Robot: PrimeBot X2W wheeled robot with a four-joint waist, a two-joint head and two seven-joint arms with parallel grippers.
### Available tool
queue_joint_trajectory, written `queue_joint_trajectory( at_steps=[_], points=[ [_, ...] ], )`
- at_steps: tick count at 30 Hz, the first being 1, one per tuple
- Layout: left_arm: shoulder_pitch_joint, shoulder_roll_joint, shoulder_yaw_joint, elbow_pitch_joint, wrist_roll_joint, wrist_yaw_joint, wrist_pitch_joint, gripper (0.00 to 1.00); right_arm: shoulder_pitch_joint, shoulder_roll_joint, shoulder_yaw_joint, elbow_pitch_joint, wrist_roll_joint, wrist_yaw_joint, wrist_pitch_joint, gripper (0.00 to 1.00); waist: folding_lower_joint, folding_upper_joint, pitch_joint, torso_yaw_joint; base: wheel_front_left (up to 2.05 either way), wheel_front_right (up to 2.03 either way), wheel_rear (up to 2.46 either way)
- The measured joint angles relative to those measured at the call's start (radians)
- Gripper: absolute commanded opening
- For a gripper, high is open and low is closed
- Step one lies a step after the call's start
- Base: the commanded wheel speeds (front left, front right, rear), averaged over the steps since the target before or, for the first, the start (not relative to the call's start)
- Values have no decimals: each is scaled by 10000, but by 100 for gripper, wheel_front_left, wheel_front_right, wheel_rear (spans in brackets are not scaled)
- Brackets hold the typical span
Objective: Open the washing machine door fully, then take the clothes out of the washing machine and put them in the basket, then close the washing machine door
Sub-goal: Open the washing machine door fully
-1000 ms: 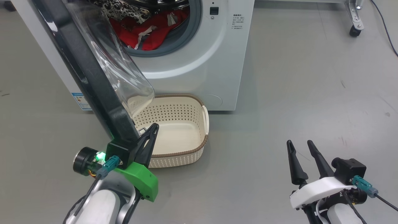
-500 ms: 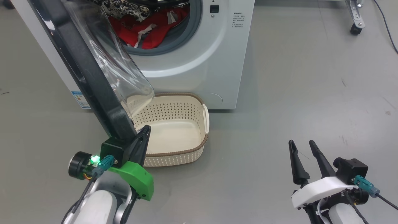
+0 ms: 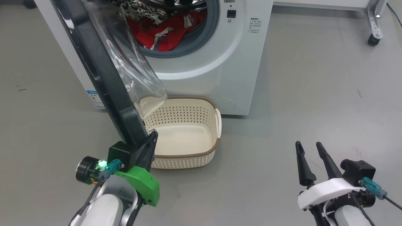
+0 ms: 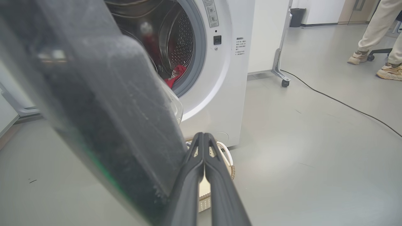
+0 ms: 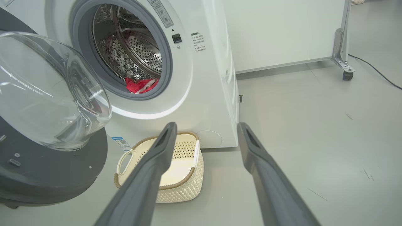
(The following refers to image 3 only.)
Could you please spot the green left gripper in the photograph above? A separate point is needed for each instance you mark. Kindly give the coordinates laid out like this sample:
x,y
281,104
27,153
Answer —
x,y
143,182

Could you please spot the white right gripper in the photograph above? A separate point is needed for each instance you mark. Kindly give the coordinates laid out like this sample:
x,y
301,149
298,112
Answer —
x,y
323,190

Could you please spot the black round glass washer door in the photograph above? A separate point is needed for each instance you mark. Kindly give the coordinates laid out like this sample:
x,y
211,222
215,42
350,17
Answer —
x,y
108,88

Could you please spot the red Bulls 23 jersey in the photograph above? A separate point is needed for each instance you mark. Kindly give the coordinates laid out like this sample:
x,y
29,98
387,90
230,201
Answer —
x,y
176,34

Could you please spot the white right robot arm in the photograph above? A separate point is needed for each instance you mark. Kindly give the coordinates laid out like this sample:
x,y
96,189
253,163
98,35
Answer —
x,y
348,218

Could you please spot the cream perforated laundry basket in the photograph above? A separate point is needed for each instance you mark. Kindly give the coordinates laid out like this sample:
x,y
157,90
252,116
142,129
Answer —
x,y
188,160

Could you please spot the white front-load washing machine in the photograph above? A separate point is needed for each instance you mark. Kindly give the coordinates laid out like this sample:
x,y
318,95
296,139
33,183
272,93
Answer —
x,y
220,62

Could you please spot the blue energy label sticker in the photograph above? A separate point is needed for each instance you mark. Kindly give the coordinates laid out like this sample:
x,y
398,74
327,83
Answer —
x,y
96,100

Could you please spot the white table with caster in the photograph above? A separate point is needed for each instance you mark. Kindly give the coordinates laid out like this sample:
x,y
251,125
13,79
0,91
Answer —
x,y
373,22

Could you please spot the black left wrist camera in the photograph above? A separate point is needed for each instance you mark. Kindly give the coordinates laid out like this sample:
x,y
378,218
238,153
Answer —
x,y
121,153

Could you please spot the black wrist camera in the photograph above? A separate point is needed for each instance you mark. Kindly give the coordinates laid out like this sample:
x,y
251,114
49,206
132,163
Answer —
x,y
361,172
121,153

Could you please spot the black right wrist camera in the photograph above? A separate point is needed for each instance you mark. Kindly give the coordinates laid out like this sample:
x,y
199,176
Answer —
x,y
361,172

